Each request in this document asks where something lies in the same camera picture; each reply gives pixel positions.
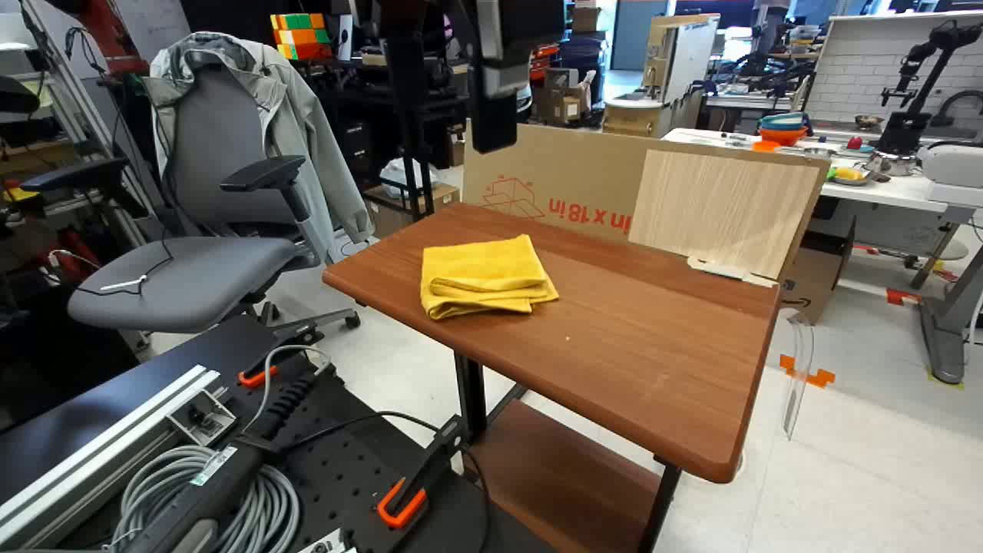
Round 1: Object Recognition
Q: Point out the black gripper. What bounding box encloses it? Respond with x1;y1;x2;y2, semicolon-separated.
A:
469;57;529;155

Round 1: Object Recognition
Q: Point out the yellow terry towel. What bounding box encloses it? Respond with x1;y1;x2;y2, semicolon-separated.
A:
418;230;563;322

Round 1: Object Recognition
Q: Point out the large cardboard box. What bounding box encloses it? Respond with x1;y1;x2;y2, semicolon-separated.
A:
462;122;670;244

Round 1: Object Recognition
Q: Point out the grey jacket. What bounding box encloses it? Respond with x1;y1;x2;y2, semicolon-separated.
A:
144;29;378;267

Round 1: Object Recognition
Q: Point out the colourful cube box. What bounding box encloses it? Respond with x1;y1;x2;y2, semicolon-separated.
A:
267;9;338;66

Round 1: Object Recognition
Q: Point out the light wood panel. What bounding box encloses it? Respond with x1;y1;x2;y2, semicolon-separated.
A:
625;140;830;291

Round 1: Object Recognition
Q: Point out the orange and blue round stack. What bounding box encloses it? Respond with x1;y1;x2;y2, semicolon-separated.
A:
753;111;813;153

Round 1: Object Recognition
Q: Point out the grey office chair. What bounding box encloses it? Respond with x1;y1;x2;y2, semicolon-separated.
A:
64;60;362;340

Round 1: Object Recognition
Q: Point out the white perforated board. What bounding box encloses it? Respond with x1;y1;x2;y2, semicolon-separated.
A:
802;9;983;136

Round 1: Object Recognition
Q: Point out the clear stand with orange clips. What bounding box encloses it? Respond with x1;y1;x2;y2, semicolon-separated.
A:
773;301;837;441

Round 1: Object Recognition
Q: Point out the white work table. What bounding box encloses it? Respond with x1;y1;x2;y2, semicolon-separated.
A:
661;125;983;386

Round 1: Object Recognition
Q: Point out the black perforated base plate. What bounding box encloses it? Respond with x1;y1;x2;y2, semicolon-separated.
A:
0;312;493;553

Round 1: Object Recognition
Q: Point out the grey cable bundle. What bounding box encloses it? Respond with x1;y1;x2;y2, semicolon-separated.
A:
102;441;303;553

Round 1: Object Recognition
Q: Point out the aluminium profile rail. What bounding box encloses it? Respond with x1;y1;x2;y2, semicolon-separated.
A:
0;361;224;547

